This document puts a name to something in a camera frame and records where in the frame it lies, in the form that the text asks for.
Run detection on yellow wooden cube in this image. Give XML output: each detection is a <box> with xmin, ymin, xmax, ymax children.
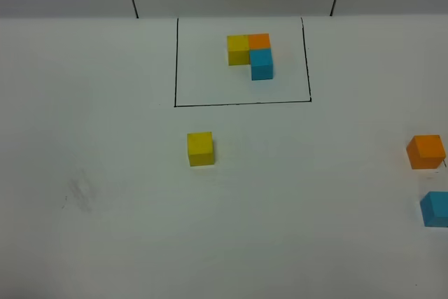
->
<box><xmin>187</xmin><ymin>132</ymin><xmax>215</xmax><ymax>167</ymax></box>

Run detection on orange wooden cube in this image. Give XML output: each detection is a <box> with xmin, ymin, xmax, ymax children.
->
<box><xmin>406</xmin><ymin>134</ymin><xmax>446</xmax><ymax>169</ymax></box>

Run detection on blue wooden cube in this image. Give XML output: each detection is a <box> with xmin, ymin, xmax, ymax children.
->
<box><xmin>420</xmin><ymin>191</ymin><xmax>448</xmax><ymax>228</ymax></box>

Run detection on template blue cube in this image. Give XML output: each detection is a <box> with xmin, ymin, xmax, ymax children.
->
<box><xmin>250</xmin><ymin>48</ymin><xmax>274</xmax><ymax>81</ymax></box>

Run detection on template yellow cube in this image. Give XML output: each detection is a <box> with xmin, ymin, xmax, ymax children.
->
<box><xmin>227</xmin><ymin>35</ymin><xmax>250</xmax><ymax>66</ymax></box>

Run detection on template orange cube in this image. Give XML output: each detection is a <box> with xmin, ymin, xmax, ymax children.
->
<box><xmin>248</xmin><ymin>33</ymin><xmax>271</xmax><ymax>50</ymax></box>

